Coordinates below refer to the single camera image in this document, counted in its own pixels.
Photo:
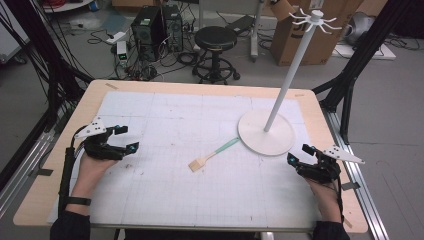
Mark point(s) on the white device with green display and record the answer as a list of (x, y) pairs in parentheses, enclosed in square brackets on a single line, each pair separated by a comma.
[(122, 53)]

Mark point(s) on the wooden table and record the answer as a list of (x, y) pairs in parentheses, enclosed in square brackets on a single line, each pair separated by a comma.
[(33, 200)]

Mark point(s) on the black flat case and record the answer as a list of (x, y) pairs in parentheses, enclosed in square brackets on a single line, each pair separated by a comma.
[(240, 24)]

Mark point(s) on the person's right hand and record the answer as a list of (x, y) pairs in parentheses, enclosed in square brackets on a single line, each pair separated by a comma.
[(325, 196)]

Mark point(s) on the brown cardboard box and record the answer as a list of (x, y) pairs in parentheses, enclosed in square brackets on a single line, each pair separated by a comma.
[(286, 43)]

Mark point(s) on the white hook stand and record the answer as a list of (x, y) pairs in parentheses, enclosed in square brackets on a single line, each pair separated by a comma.
[(266, 137)]

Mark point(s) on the white power strip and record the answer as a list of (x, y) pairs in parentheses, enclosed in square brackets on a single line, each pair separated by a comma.
[(116, 37)]

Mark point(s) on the white round table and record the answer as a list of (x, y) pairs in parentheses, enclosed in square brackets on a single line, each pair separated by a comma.
[(66, 5)]

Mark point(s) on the slim black computer tower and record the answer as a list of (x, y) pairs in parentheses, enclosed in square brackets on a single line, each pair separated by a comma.
[(173, 28)]

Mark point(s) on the white metal stand leg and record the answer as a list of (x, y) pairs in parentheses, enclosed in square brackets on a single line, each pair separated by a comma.
[(256, 36)]

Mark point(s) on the grey rounded appliance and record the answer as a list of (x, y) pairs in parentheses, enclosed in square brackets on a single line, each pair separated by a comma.
[(360, 28)]

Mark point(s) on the black round stool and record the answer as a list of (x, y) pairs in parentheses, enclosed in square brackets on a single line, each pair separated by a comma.
[(215, 38)]

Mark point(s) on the aluminium rail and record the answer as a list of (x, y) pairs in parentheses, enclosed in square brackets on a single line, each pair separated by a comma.
[(23, 173), (363, 196)]

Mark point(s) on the black metal frame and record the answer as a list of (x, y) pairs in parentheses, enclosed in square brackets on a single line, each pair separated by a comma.
[(50, 60), (360, 56)]

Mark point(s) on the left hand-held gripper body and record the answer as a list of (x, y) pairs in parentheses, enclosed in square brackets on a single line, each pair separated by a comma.
[(100, 148)]

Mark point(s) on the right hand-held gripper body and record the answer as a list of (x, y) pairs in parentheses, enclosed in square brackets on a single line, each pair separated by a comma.
[(321, 168)]

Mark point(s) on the white flat board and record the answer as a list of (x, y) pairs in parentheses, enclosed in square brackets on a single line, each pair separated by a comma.
[(366, 53)]

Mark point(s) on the black tape piece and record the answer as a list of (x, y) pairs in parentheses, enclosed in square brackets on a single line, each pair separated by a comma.
[(43, 172), (350, 185)]

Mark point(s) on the large black computer tower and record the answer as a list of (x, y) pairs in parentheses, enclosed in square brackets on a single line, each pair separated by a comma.
[(146, 31)]

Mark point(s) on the white grid mat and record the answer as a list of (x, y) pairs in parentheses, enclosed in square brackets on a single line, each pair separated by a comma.
[(173, 140)]

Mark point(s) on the person's left hand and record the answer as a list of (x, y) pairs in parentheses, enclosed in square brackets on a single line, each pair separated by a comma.
[(89, 173)]

